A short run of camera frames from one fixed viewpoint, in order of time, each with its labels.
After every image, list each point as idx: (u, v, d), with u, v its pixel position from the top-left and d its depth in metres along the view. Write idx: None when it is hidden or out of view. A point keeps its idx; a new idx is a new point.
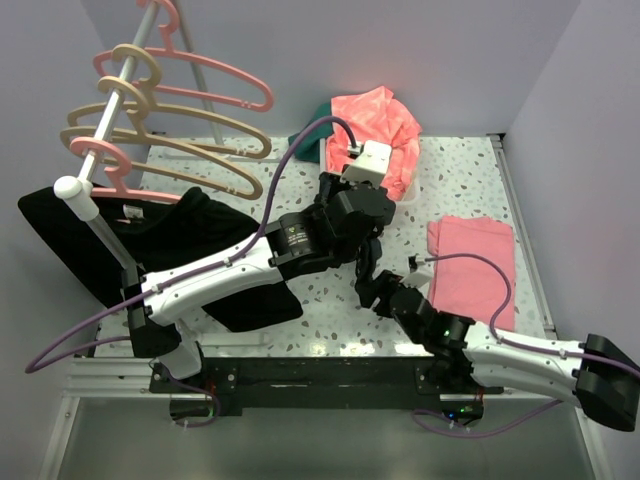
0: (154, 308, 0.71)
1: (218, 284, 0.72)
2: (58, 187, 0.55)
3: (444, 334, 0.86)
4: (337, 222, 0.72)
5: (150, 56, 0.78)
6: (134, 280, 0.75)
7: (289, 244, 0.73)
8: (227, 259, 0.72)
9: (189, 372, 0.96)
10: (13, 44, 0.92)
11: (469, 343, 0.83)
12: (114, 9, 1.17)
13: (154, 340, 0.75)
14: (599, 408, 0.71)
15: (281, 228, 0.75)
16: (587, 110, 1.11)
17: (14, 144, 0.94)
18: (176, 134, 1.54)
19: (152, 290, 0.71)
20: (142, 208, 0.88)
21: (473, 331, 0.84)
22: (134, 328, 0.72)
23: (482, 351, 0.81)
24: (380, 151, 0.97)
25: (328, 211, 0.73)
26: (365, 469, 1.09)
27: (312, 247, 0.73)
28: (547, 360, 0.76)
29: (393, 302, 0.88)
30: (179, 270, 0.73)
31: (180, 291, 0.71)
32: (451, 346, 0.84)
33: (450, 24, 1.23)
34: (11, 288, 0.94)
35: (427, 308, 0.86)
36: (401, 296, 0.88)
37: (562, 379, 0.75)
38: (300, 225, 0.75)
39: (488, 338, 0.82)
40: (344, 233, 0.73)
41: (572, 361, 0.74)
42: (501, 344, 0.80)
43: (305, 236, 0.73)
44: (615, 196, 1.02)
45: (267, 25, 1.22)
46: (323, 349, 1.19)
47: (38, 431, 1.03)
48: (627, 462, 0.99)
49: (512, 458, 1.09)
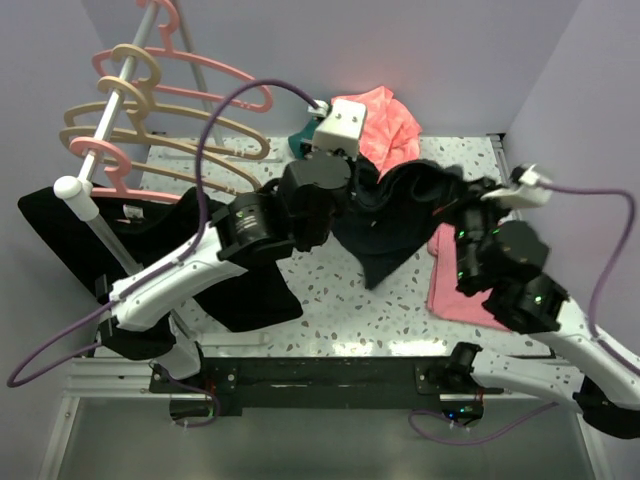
0: (120, 317, 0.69)
1: (175, 287, 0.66)
2: (58, 187, 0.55)
3: (534, 300, 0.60)
4: (290, 203, 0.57)
5: (149, 55, 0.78)
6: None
7: (238, 232, 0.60)
8: (176, 260, 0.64)
9: (187, 373, 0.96)
10: (13, 44, 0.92)
11: (562, 328, 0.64)
12: (114, 9, 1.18)
13: (133, 344, 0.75)
14: (618, 422, 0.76)
15: (232, 211, 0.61)
16: (588, 110, 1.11)
17: (15, 143, 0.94)
18: (176, 133, 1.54)
19: (114, 300, 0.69)
20: (142, 208, 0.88)
21: (567, 314, 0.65)
22: (106, 340, 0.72)
23: (571, 342, 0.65)
24: (351, 112, 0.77)
25: (280, 189, 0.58)
26: (366, 469, 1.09)
27: (267, 230, 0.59)
28: (632, 380, 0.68)
29: (504, 237, 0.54)
30: (139, 275, 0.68)
31: (140, 298, 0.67)
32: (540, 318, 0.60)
33: (450, 24, 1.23)
34: (12, 288, 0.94)
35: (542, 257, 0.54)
36: (515, 233, 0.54)
37: (626, 397, 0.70)
38: (252, 206, 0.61)
39: (583, 329, 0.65)
40: (302, 212, 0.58)
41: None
42: (593, 343, 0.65)
43: (256, 219, 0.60)
44: (615, 197, 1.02)
45: (266, 25, 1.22)
46: (323, 348, 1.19)
47: (38, 431, 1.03)
48: (628, 462, 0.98)
49: (511, 458, 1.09)
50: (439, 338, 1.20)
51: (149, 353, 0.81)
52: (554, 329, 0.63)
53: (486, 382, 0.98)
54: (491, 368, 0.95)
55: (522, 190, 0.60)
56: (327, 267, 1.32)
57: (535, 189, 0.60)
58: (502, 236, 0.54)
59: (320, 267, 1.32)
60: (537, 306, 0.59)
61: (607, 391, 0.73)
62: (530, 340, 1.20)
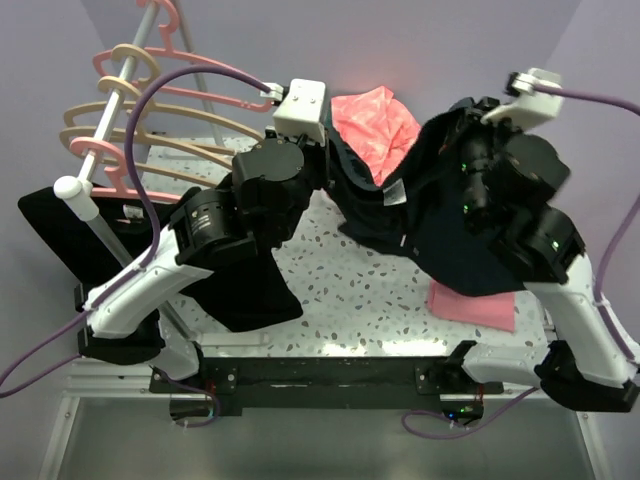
0: (96, 327, 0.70)
1: (140, 296, 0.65)
2: (58, 187, 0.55)
3: (551, 244, 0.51)
4: (245, 198, 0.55)
5: (149, 55, 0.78)
6: (80, 299, 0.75)
7: (194, 233, 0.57)
8: (138, 266, 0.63)
9: (185, 375, 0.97)
10: (14, 44, 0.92)
11: (569, 283, 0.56)
12: (114, 9, 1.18)
13: (117, 350, 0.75)
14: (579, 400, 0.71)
15: (189, 208, 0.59)
16: (587, 110, 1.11)
17: (15, 144, 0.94)
18: (176, 134, 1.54)
19: (88, 309, 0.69)
20: (142, 208, 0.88)
21: (575, 269, 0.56)
22: (86, 348, 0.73)
23: (573, 301, 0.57)
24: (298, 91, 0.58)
25: (233, 186, 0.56)
26: (365, 469, 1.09)
27: (222, 228, 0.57)
28: (615, 355, 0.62)
29: (511, 147, 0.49)
30: (110, 283, 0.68)
31: (110, 306, 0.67)
32: (552, 257, 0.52)
33: (449, 24, 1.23)
34: (12, 288, 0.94)
35: (550, 173, 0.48)
36: (530, 147, 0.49)
37: (601, 373, 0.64)
38: (207, 205, 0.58)
39: (587, 288, 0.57)
40: (256, 207, 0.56)
41: (628, 370, 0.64)
42: (593, 306, 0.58)
43: (210, 218, 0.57)
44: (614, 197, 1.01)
45: (266, 25, 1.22)
46: (323, 349, 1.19)
47: (38, 431, 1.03)
48: (628, 462, 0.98)
49: (511, 458, 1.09)
50: (439, 338, 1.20)
51: (137, 357, 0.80)
52: (562, 282, 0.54)
53: (479, 377, 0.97)
54: (478, 357, 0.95)
55: (521, 99, 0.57)
56: (328, 267, 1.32)
57: (532, 96, 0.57)
58: (510, 147, 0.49)
59: (320, 267, 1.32)
60: (556, 252, 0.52)
61: (580, 365, 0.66)
62: (530, 340, 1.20)
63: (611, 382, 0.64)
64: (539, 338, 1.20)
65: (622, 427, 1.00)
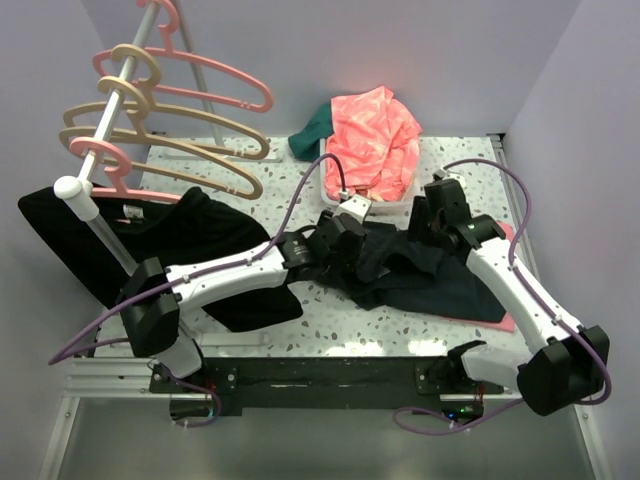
0: (184, 296, 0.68)
1: (236, 281, 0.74)
2: (58, 187, 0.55)
3: (468, 226, 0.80)
4: (329, 240, 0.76)
5: (149, 55, 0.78)
6: (156, 269, 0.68)
7: (293, 255, 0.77)
8: (249, 258, 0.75)
9: (189, 371, 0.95)
10: (13, 44, 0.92)
11: (483, 251, 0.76)
12: (114, 9, 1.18)
13: (172, 328, 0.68)
14: (533, 386, 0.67)
15: (285, 242, 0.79)
16: (587, 110, 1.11)
17: (15, 143, 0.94)
18: (176, 133, 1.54)
19: (181, 278, 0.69)
20: (142, 208, 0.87)
21: (494, 245, 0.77)
22: (162, 313, 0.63)
23: (487, 264, 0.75)
24: (362, 198, 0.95)
25: (322, 230, 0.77)
26: (365, 469, 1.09)
27: (311, 257, 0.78)
28: (536, 312, 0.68)
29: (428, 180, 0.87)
30: (203, 264, 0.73)
31: (207, 282, 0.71)
32: (466, 233, 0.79)
33: (449, 24, 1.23)
34: (12, 288, 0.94)
35: (451, 189, 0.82)
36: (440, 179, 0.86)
37: (533, 337, 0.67)
38: (299, 240, 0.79)
39: (503, 259, 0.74)
40: (336, 250, 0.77)
41: (558, 330, 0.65)
42: (509, 270, 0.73)
43: (303, 249, 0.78)
44: (613, 198, 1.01)
45: (267, 25, 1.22)
46: (323, 348, 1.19)
47: (38, 431, 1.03)
48: (628, 462, 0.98)
49: (512, 458, 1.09)
50: (439, 338, 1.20)
51: (156, 346, 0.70)
52: (473, 246, 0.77)
53: (475, 374, 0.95)
54: (479, 350, 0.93)
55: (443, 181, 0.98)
56: None
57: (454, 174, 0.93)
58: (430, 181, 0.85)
59: None
60: (467, 229, 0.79)
61: (528, 343, 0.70)
62: None
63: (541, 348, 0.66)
64: None
65: (621, 427, 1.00)
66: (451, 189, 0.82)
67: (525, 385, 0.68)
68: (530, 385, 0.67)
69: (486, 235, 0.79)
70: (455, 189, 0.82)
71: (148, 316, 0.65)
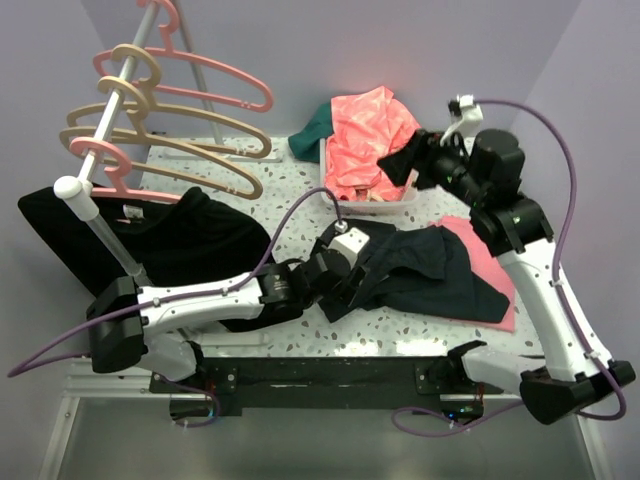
0: (151, 320, 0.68)
1: (209, 310, 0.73)
2: (58, 187, 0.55)
3: (514, 218, 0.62)
4: (310, 275, 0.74)
5: (149, 55, 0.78)
6: (128, 290, 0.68)
7: (271, 290, 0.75)
8: (225, 288, 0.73)
9: (183, 375, 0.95)
10: (14, 44, 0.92)
11: (526, 253, 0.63)
12: (114, 10, 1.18)
13: (133, 352, 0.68)
14: (540, 399, 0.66)
15: (266, 275, 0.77)
16: (586, 110, 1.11)
17: (16, 144, 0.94)
18: (176, 133, 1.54)
19: (151, 302, 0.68)
20: (142, 208, 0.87)
21: (539, 244, 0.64)
22: (126, 337, 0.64)
23: (525, 270, 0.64)
24: (361, 232, 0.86)
25: (305, 265, 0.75)
26: (365, 469, 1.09)
27: (288, 294, 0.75)
28: (569, 343, 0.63)
29: (482, 135, 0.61)
30: (177, 288, 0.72)
31: (177, 308, 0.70)
32: (512, 230, 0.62)
33: (448, 25, 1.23)
34: (13, 288, 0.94)
35: (515, 162, 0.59)
36: (496, 134, 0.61)
37: (555, 361, 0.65)
38: (281, 275, 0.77)
39: (546, 269, 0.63)
40: (315, 287, 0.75)
41: (587, 365, 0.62)
42: (550, 284, 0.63)
43: (283, 284, 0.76)
44: (613, 197, 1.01)
45: (266, 25, 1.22)
46: (323, 348, 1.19)
47: (38, 431, 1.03)
48: (627, 462, 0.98)
49: (512, 458, 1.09)
50: (439, 338, 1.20)
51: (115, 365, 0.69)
52: (517, 249, 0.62)
53: (473, 376, 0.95)
54: (480, 353, 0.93)
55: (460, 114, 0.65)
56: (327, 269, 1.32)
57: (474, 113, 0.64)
58: (483, 141, 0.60)
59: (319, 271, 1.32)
60: (510, 222, 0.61)
61: (546, 359, 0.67)
62: (530, 340, 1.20)
63: (560, 377, 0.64)
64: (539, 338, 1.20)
65: (621, 427, 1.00)
66: (514, 162, 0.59)
67: (531, 392, 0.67)
68: (535, 395, 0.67)
69: (528, 229, 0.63)
70: (519, 162, 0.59)
71: (111, 336, 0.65)
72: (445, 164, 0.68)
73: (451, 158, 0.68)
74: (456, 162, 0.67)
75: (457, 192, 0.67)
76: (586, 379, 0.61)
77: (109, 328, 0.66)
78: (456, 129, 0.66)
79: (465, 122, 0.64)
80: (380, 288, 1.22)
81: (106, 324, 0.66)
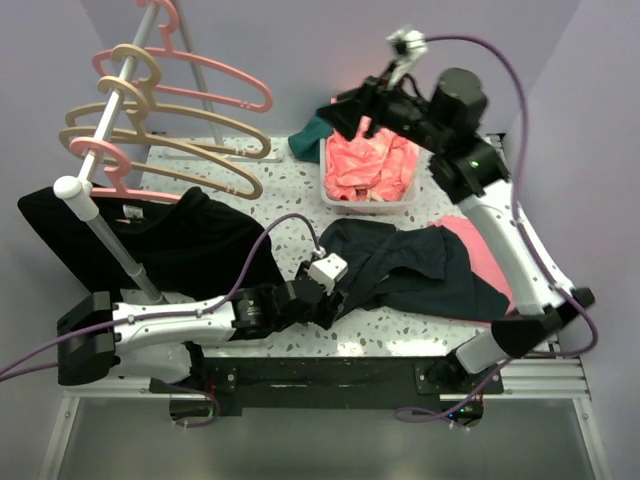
0: (124, 337, 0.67)
1: (181, 332, 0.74)
2: (58, 187, 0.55)
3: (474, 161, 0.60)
4: (281, 301, 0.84)
5: (149, 55, 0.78)
6: (104, 305, 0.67)
7: (245, 314, 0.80)
8: (199, 310, 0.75)
9: (176, 378, 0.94)
10: (14, 44, 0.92)
11: (486, 197, 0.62)
12: (114, 9, 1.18)
13: (102, 369, 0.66)
14: (514, 340, 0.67)
15: (239, 300, 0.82)
16: (586, 110, 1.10)
17: (16, 144, 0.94)
18: (176, 133, 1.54)
19: (125, 319, 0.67)
20: (142, 208, 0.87)
21: (497, 184, 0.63)
22: (97, 353, 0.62)
23: (487, 214, 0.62)
24: (338, 257, 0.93)
25: (277, 292, 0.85)
26: (365, 469, 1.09)
27: (260, 318, 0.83)
28: (534, 277, 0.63)
29: (444, 76, 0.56)
30: (152, 307, 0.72)
31: (150, 327, 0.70)
32: (473, 174, 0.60)
33: (448, 25, 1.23)
34: (12, 288, 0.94)
35: (479, 106, 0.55)
36: (457, 73, 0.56)
37: (523, 296, 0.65)
38: (254, 300, 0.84)
39: (507, 210, 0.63)
40: (285, 311, 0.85)
41: (552, 296, 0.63)
42: (511, 224, 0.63)
43: (255, 309, 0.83)
44: (612, 197, 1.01)
45: (266, 25, 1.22)
46: (323, 348, 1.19)
47: (38, 431, 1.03)
48: (627, 462, 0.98)
49: (512, 458, 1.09)
50: (439, 338, 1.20)
51: (83, 380, 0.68)
52: (478, 195, 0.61)
53: (471, 366, 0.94)
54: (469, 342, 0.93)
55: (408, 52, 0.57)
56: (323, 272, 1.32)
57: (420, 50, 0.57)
58: (447, 86, 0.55)
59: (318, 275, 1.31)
60: (469, 170, 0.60)
61: (514, 298, 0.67)
62: None
63: (529, 312, 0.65)
64: None
65: (622, 426, 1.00)
66: (478, 106, 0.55)
67: (503, 331, 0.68)
68: (509, 337, 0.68)
69: (487, 172, 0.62)
70: (483, 106, 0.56)
71: (80, 351, 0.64)
72: (399, 111, 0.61)
73: (403, 102, 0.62)
74: (410, 106, 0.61)
75: (413, 136, 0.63)
76: (555, 309, 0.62)
77: (79, 343, 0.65)
78: (407, 69, 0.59)
79: (415, 58, 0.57)
80: (380, 288, 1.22)
81: (76, 339, 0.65)
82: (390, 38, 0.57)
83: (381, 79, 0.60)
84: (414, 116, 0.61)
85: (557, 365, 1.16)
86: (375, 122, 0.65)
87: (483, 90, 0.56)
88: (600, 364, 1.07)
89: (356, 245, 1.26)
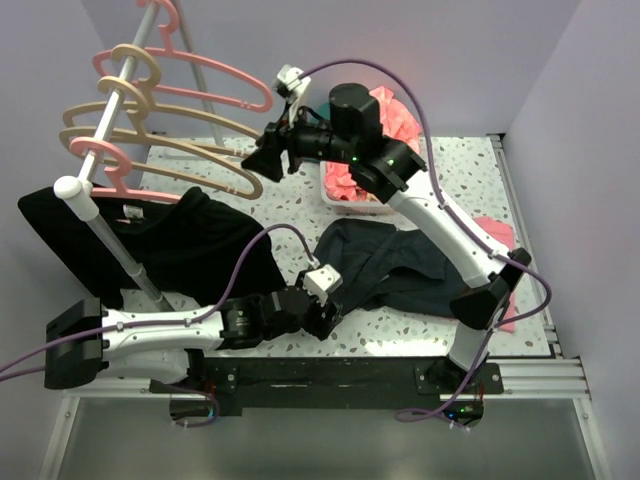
0: (111, 344, 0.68)
1: (169, 340, 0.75)
2: (58, 187, 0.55)
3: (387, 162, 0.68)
4: (268, 313, 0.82)
5: (149, 55, 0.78)
6: (94, 311, 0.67)
7: (232, 325, 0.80)
8: (188, 320, 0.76)
9: (174, 379, 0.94)
10: (14, 45, 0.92)
11: (408, 189, 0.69)
12: (114, 9, 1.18)
13: (90, 373, 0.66)
14: (472, 313, 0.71)
15: (228, 310, 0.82)
16: (585, 110, 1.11)
17: (16, 144, 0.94)
18: (176, 133, 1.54)
19: (114, 326, 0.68)
20: (142, 208, 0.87)
21: (416, 177, 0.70)
22: (84, 360, 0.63)
23: (416, 204, 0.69)
24: (333, 269, 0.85)
25: (265, 302, 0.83)
26: (365, 469, 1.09)
27: (247, 330, 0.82)
28: (473, 250, 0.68)
29: (333, 94, 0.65)
30: (142, 315, 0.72)
31: (139, 335, 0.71)
32: (391, 171, 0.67)
33: (447, 25, 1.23)
34: (12, 288, 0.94)
35: (371, 111, 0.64)
36: (346, 89, 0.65)
37: (470, 271, 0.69)
38: (243, 310, 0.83)
39: (431, 196, 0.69)
40: (272, 322, 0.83)
41: (494, 264, 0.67)
42: (439, 208, 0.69)
43: (244, 319, 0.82)
44: (611, 196, 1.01)
45: (266, 25, 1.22)
46: (323, 349, 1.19)
47: (38, 431, 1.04)
48: (627, 461, 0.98)
49: (511, 458, 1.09)
50: (439, 338, 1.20)
51: (69, 382, 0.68)
52: (402, 188, 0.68)
53: (466, 363, 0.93)
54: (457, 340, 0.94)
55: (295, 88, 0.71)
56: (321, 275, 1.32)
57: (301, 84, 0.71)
58: (337, 101, 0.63)
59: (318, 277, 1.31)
60: (387, 167, 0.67)
61: (463, 274, 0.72)
62: (530, 340, 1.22)
63: (478, 283, 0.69)
64: (539, 338, 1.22)
65: (621, 426, 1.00)
66: (370, 111, 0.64)
67: (461, 308, 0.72)
68: (467, 313, 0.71)
69: (405, 167, 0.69)
70: (375, 108, 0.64)
71: (68, 357, 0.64)
72: (309, 138, 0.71)
73: (309, 130, 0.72)
74: (316, 132, 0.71)
75: (330, 156, 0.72)
76: (500, 275, 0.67)
77: (67, 348, 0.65)
78: (299, 102, 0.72)
79: (298, 91, 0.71)
80: (380, 288, 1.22)
81: (65, 344, 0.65)
82: (273, 87, 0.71)
83: (281, 121, 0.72)
84: (323, 138, 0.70)
85: (558, 365, 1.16)
86: (295, 155, 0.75)
87: (371, 96, 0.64)
88: (600, 364, 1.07)
89: (356, 244, 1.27)
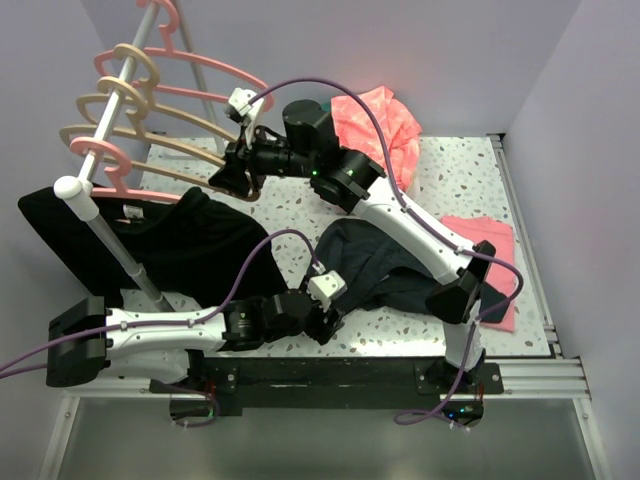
0: (115, 343, 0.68)
1: (170, 340, 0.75)
2: (59, 187, 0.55)
3: (345, 172, 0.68)
4: (269, 316, 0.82)
5: (147, 56, 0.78)
6: (97, 310, 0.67)
7: (233, 326, 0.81)
8: (191, 322, 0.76)
9: (173, 378, 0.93)
10: (14, 44, 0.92)
11: (370, 196, 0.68)
12: (115, 9, 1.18)
13: (92, 372, 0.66)
14: (447, 312, 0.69)
15: (231, 312, 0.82)
16: (586, 109, 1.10)
17: (16, 144, 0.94)
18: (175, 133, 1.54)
19: (118, 326, 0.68)
20: (142, 208, 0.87)
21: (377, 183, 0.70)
22: (88, 359, 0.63)
23: (379, 211, 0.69)
24: (338, 274, 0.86)
25: (266, 304, 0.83)
26: (366, 469, 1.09)
27: (248, 332, 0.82)
28: (440, 249, 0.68)
29: (287, 112, 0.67)
30: (145, 315, 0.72)
31: (142, 335, 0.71)
32: (351, 179, 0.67)
33: (447, 25, 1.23)
34: (12, 288, 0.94)
35: (326, 126, 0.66)
36: (299, 107, 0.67)
37: (439, 268, 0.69)
38: (245, 312, 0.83)
39: (393, 201, 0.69)
40: (274, 325, 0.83)
41: (461, 259, 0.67)
42: (401, 212, 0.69)
43: (245, 322, 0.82)
44: (612, 197, 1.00)
45: (265, 25, 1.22)
46: (324, 349, 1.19)
47: (38, 431, 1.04)
48: (626, 463, 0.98)
49: (511, 458, 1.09)
50: (439, 338, 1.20)
51: (69, 381, 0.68)
52: (362, 198, 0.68)
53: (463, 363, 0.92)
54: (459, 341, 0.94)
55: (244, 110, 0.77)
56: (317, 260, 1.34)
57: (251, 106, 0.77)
58: (291, 118, 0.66)
59: None
60: (348, 177, 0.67)
61: (433, 273, 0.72)
62: (530, 340, 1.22)
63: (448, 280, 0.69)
64: (539, 338, 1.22)
65: (622, 427, 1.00)
66: (324, 126, 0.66)
67: (436, 308, 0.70)
68: (443, 312, 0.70)
69: (366, 176, 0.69)
70: (328, 124, 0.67)
71: (71, 355, 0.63)
72: (268, 155, 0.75)
73: (269, 147, 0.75)
74: (275, 149, 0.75)
75: (291, 171, 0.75)
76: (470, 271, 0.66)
77: (70, 346, 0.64)
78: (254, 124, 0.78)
79: (251, 115, 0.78)
80: (380, 288, 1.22)
81: (67, 343, 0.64)
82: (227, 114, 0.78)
83: (240, 142, 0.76)
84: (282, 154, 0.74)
85: (558, 365, 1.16)
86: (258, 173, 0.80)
87: (323, 112, 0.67)
88: (600, 364, 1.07)
89: (356, 244, 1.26)
